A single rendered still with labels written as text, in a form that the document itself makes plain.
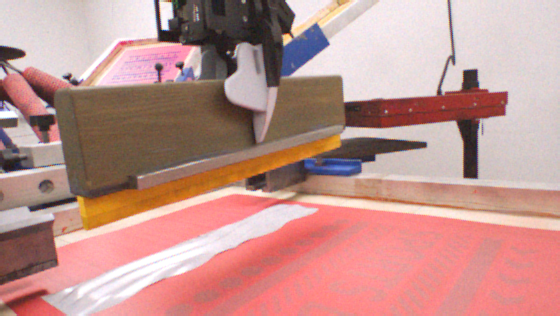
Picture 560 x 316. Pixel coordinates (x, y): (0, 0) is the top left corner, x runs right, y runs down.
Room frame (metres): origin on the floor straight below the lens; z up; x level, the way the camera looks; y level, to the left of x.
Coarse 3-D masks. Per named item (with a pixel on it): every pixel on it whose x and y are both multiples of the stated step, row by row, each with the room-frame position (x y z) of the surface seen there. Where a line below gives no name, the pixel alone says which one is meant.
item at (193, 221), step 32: (160, 224) 0.54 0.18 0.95; (192, 224) 0.53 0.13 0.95; (224, 224) 0.52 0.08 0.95; (288, 224) 0.50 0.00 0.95; (320, 224) 0.49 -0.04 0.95; (416, 224) 0.46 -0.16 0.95; (448, 224) 0.45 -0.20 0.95; (480, 224) 0.44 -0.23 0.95; (544, 256) 0.34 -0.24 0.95; (544, 288) 0.28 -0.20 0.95
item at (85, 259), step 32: (64, 256) 0.43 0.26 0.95; (96, 256) 0.43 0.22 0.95; (128, 256) 0.42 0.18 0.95; (224, 256) 0.40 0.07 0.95; (256, 256) 0.40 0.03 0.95; (0, 288) 0.35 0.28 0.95; (32, 288) 0.35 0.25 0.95; (64, 288) 0.35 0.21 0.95; (160, 288) 0.33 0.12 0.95; (192, 288) 0.33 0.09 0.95
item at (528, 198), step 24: (312, 192) 0.66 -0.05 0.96; (336, 192) 0.63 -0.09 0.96; (360, 192) 0.61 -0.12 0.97; (384, 192) 0.58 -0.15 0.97; (408, 192) 0.56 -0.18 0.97; (432, 192) 0.54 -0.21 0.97; (456, 192) 0.52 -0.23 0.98; (480, 192) 0.50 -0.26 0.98; (504, 192) 0.48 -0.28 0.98; (528, 192) 0.46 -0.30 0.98; (552, 192) 0.45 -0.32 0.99; (72, 216) 0.53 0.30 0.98; (552, 216) 0.45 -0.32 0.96
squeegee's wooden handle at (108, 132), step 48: (96, 96) 0.27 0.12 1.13; (144, 96) 0.30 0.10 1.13; (192, 96) 0.33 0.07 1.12; (288, 96) 0.43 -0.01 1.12; (336, 96) 0.52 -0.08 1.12; (96, 144) 0.26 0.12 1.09; (144, 144) 0.29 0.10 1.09; (192, 144) 0.33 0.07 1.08; (240, 144) 0.37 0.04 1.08; (96, 192) 0.26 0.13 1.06
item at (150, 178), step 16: (320, 128) 0.48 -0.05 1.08; (336, 128) 0.49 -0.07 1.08; (256, 144) 0.39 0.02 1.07; (272, 144) 0.39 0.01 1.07; (288, 144) 0.41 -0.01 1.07; (192, 160) 0.32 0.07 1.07; (208, 160) 0.32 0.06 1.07; (224, 160) 0.34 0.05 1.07; (240, 160) 0.35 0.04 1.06; (128, 176) 0.28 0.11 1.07; (144, 176) 0.27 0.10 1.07; (160, 176) 0.29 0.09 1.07; (176, 176) 0.30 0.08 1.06
